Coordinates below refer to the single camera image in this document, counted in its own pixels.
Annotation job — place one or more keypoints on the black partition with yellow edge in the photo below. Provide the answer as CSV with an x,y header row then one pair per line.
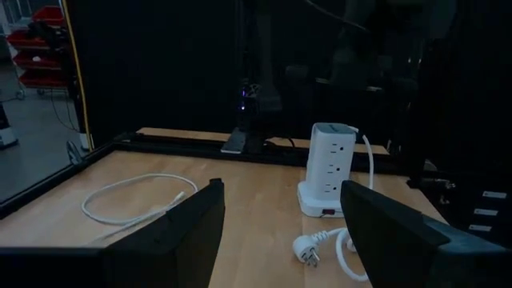
x,y
140,60

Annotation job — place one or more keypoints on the red shelf with bins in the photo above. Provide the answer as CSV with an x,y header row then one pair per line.
x,y
42,78

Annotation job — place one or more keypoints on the black aluminium table frame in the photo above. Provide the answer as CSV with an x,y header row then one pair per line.
x,y
180,144

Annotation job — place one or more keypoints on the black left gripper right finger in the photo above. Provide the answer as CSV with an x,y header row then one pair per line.
x,y
392,248

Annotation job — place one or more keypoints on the silver mounting plate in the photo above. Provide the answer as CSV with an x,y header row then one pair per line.
x,y
234,142

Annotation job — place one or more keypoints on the white tower power strip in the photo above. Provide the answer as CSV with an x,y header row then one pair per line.
x,y
328,168

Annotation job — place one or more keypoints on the black cabinet with white labels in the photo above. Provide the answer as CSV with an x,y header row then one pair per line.
x,y
494,194

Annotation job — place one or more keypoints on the white and black floor unit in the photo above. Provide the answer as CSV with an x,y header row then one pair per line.
x,y
7,136

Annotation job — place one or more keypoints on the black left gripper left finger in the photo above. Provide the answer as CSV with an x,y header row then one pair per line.
x,y
180,248

